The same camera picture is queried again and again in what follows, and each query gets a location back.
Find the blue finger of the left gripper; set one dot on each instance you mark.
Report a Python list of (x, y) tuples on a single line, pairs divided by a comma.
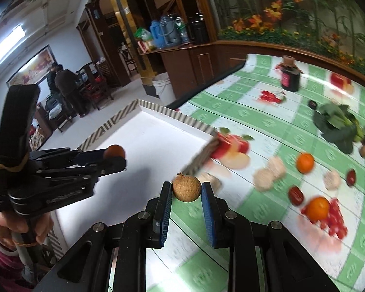
[(74, 174), (88, 155)]

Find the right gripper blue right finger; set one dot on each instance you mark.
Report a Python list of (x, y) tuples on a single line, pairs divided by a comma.
[(214, 209)]

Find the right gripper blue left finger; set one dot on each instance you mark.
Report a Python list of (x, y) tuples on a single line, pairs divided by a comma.
[(162, 215)]

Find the small orange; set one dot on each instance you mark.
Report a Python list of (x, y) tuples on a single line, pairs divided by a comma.
[(114, 151)]

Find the brown longan fruit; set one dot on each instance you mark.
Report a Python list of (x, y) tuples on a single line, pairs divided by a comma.
[(186, 188)]

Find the large orange tangerine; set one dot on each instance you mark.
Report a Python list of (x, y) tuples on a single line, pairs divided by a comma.
[(317, 209)]

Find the dark red jujube date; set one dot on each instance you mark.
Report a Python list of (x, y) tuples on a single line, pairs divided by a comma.
[(351, 178)]

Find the left hand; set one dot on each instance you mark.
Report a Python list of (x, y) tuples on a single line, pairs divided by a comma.
[(10, 222)]

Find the white tray with striped rim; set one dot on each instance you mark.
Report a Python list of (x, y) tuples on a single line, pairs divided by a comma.
[(158, 142)]

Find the dark wooden chair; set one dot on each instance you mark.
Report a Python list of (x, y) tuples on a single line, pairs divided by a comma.
[(93, 85)]

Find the person in dark jacket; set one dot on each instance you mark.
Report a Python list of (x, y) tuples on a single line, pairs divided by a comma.
[(65, 81)]

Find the green checkered fruit tablecloth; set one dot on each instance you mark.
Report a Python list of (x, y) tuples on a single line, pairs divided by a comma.
[(257, 119)]

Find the white plastic bucket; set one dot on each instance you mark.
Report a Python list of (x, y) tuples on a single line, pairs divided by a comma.
[(163, 88)]

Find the wooden cabinet counter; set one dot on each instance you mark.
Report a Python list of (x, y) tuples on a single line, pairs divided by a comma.
[(191, 66)]

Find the ceiling fluorescent light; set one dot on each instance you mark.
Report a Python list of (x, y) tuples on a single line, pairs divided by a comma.
[(11, 40)]

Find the blue detergent jug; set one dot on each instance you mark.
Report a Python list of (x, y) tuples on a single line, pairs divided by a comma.
[(157, 34)]

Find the small dark plum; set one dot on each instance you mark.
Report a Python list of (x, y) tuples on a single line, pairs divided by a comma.
[(312, 104)]

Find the green leafy vegetable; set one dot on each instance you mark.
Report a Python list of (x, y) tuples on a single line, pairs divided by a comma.
[(338, 126)]

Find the dark jar with cork lid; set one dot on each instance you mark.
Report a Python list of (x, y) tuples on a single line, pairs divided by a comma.
[(290, 74)]

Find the blue thermos jug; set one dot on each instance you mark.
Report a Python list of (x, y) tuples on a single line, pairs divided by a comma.
[(168, 30)]

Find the small brown nut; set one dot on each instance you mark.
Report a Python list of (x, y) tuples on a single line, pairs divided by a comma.
[(362, 151)]

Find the framed wall painting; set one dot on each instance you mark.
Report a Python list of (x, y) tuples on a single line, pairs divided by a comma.
[(35, 70)]

